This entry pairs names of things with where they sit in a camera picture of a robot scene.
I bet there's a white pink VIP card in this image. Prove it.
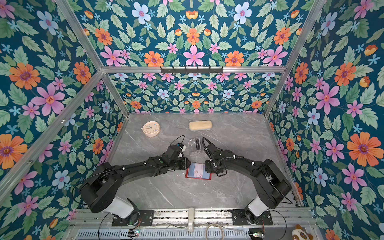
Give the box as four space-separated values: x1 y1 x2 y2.
188 163 205 178

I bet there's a red leather card holder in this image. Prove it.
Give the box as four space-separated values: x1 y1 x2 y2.
185 163 212 180

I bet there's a clear acrylic card stand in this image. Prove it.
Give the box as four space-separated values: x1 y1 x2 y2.
188 137 202 154

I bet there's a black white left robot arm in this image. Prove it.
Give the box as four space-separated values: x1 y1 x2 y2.
79 143 191 226

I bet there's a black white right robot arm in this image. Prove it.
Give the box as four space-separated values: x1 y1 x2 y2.
201 138 292 225

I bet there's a beige glasses case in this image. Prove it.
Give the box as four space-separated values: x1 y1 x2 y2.
189 121 213 131

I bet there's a pink round alarm clock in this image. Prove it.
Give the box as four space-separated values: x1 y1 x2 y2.
141 121 161 138

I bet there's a black hook bar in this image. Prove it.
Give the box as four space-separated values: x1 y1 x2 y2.
160 67 224 74

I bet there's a white vent grille strip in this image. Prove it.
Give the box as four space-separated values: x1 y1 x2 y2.
75 228 251 240

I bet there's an aluminium front rail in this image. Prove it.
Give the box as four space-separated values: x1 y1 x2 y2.
70 207 317 229

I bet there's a white rail clip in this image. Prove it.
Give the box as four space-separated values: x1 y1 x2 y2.
187 208 195 233

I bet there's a coiled beige cable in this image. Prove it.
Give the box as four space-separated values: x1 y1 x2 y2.
204 223 225 240

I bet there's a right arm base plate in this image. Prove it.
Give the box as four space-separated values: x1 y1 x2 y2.
230 209 273 226

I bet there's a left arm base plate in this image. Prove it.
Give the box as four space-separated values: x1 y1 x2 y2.
112 210 155 227

